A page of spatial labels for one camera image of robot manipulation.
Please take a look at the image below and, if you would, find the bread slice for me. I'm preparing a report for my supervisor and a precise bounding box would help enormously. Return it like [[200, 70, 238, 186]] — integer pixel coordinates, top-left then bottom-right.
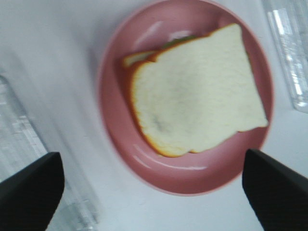
[[129, 24, 268, 157], [122, 50, 157, 68]]

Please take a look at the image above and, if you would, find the left clear plastic tray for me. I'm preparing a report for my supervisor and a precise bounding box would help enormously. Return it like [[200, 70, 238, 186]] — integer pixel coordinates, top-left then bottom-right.
[[0, 76, 99, 231]]

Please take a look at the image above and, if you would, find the pink round plate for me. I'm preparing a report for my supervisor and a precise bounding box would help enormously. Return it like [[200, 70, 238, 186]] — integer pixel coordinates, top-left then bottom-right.
[[97, 0, 274, 195]]

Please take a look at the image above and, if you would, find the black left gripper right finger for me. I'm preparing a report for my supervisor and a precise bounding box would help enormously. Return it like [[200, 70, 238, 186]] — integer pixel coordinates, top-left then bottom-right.
[[242, 149, 308, 231]]

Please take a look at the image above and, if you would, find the right clear plastic tray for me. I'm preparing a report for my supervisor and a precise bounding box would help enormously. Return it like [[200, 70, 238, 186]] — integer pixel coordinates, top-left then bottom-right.
[[262, 0, 308, 113]]

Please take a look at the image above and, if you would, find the clear plastic tray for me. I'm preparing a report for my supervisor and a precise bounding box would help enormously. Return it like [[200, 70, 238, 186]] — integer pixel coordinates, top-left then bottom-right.
[[0, 76, 99, 231], [262, 0, 308, 113]]

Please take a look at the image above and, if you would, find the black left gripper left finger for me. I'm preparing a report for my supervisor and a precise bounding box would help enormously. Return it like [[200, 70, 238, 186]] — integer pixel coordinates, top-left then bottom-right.
[[0, 152, 64, 231]]

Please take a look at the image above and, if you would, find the green lettuce leaf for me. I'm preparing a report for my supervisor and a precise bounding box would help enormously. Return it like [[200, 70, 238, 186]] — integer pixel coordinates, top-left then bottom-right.
[[162, 35, 195, 49]]

